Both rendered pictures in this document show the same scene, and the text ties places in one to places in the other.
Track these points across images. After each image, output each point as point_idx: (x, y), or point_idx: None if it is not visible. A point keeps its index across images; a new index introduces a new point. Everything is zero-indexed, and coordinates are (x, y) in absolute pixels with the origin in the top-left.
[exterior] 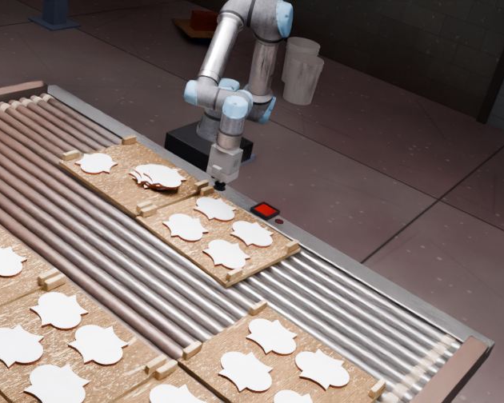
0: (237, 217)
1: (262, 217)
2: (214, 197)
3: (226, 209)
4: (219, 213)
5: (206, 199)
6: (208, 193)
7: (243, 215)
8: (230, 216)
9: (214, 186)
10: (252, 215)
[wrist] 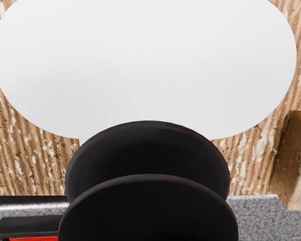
0: (24, 125)
1: (19, 220)
2: (240, 157)
3: (102, 127)
4: (84, 56)
5: (254, 95)
6: (287, 153)
7: (33, 165)
8: (21, 92)
9: (182, 155)
10: (64, 203)
